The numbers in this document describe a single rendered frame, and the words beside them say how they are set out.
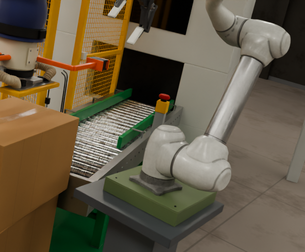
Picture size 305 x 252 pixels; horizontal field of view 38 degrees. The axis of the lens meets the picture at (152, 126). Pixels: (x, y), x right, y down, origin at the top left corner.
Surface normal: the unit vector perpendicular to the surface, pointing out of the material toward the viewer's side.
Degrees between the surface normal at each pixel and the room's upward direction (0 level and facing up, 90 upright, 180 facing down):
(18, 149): 90
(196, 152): 62
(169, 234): 0
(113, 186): 90
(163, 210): 90
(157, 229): 0
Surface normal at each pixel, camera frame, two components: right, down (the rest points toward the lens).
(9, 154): 0.92, 0.29
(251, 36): -0.60, -0.22
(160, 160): -0.57, 0.08
